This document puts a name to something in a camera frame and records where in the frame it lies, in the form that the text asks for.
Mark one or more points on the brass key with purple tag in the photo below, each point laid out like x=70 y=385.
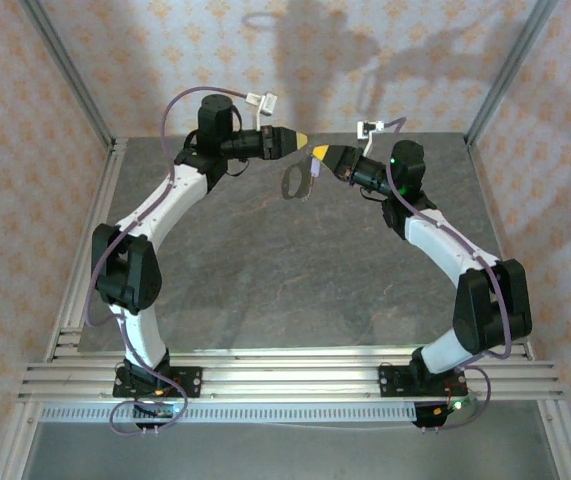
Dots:
x=315 y=167

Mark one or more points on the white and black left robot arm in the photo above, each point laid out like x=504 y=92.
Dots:
x=165 y=205

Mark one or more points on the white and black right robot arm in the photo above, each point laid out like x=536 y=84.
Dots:
x=440 y=245

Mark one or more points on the controller board with green LED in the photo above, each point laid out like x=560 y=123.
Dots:
x=452 y=406
x=162 y=411

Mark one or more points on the grey metal panel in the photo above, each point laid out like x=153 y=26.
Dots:
x=290 y=455

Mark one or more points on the aluminium side rail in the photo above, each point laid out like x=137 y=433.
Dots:
x=109 y=170

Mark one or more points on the aluminium frame post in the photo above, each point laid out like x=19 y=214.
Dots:
x=565 y=445
x=15 y=445
x=510 y=70
x=65 y=70

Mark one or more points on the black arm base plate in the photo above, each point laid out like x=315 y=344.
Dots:
x=190 y=382
x=390 y=382

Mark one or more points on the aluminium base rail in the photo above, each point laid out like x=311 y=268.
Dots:
x=290 y=382

